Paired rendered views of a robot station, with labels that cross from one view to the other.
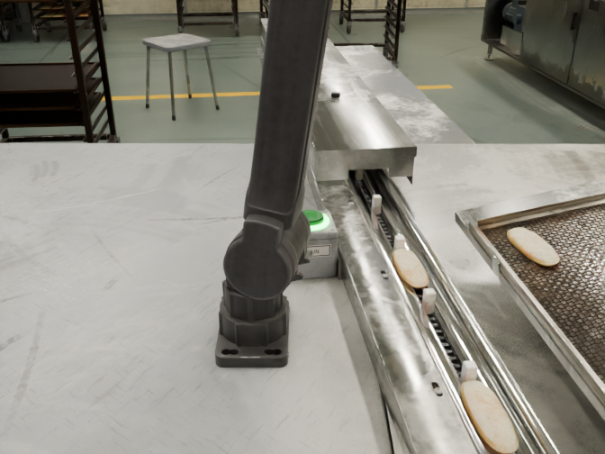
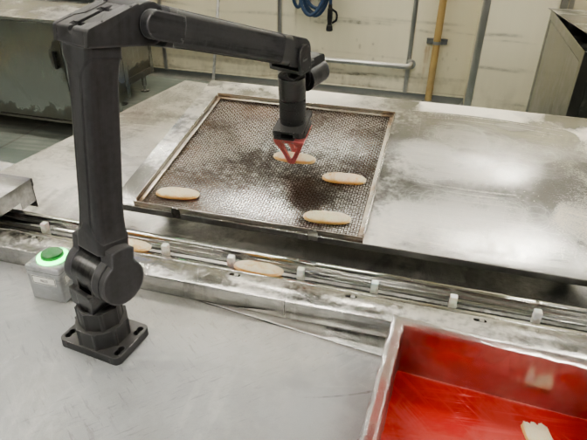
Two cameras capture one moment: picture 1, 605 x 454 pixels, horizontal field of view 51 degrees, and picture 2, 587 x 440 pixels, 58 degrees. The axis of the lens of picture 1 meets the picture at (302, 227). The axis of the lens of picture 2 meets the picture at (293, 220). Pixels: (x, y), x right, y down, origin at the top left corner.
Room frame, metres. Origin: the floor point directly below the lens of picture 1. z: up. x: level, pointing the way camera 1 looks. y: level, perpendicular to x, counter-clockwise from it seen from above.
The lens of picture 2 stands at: (0.09, 0.55, 1.47)
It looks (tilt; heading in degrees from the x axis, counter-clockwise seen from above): 31 degrees down; 293
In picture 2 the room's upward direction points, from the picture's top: 1 degrees clockwise
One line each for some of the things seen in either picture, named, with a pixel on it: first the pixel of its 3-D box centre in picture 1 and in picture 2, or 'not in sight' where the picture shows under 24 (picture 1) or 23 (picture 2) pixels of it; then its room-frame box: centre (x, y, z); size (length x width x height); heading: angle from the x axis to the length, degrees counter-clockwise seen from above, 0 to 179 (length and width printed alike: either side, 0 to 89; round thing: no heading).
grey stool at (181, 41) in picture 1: (179, 75); not in sight; (4.13, 0.81, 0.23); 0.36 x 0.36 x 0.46; 42
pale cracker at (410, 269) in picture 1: (410, 266); (127, 244); (0.75, -0.15, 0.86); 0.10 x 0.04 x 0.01; 8
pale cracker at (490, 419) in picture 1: (488, 412); (258, 267); (0.47, -0.19, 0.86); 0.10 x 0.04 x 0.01; 8
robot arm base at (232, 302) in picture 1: (253, 309); (102, 320); (0.64, 0.06, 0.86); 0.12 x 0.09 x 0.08; 0
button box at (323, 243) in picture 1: (311, 254); (59, 279); (0.80, -0.01, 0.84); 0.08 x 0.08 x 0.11; 8
